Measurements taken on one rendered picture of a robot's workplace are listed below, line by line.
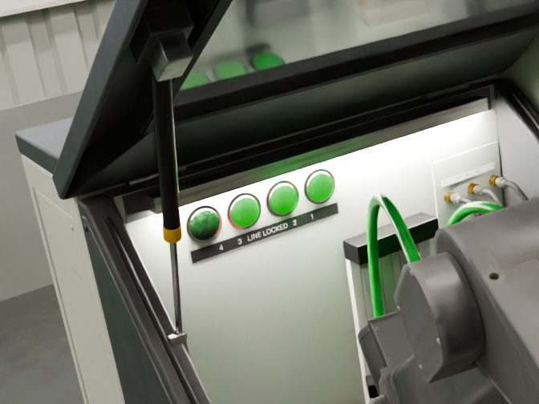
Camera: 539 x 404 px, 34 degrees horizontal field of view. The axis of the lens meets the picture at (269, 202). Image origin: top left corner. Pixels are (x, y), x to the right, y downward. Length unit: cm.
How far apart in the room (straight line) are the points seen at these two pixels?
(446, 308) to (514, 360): 3
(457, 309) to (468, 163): 108
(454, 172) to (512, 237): 106
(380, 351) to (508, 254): 47
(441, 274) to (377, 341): 45
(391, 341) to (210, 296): 48
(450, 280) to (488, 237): 2
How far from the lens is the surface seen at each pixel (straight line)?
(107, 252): 107
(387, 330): 77
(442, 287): 32
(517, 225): 33
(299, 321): 128
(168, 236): 90
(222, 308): 121
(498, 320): 30
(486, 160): 142
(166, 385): 101
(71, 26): 486
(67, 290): 137
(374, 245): 118
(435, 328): 32
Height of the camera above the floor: 175
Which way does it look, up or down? 18 degrees down
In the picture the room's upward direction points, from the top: 10 degrees counter-clockwise
